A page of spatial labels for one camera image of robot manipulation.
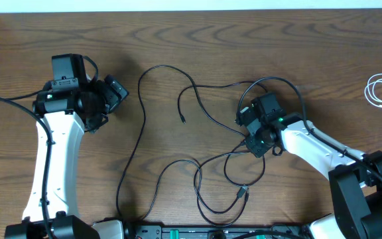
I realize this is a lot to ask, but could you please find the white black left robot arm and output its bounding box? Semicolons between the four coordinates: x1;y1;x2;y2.
4;54;129;238

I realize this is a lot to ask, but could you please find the black USB cable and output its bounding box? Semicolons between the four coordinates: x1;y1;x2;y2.
192;139;267;227

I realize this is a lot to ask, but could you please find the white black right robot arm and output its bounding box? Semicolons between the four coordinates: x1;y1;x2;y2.
237;93;382;238

